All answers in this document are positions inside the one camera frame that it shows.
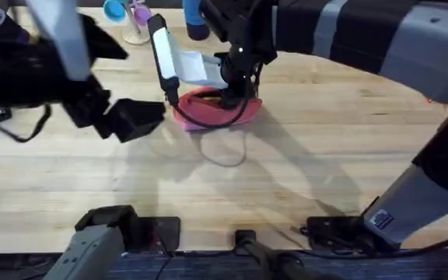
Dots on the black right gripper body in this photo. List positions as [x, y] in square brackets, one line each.
[243, 35]

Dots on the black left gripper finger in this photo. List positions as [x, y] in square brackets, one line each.
[142, 107]
[134, 128]

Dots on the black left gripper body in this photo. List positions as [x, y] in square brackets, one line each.
[86, 103]

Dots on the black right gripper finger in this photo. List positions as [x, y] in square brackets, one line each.
[231, 103]
[246, 92]

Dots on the red soft zip bag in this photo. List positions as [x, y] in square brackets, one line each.
[208, 113]

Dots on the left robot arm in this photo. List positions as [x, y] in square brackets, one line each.
[68, 43]

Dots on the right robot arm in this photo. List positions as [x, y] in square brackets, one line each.
[422, 50]

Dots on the blue bottle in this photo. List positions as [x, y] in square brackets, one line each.
[196, 21]

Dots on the black left wrist plate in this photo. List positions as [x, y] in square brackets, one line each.
[101, 37]

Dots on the wooden cup stand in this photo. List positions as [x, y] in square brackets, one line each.
[135, 33]

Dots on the small black box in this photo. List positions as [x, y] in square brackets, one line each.
[1, 115]

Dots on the purple cup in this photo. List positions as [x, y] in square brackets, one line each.
[143, 15]

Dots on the blue cup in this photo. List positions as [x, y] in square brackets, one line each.
[114, 10]

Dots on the black rail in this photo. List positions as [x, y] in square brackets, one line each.
[208, 268]

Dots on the black camera post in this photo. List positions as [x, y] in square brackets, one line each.
[270, 258]

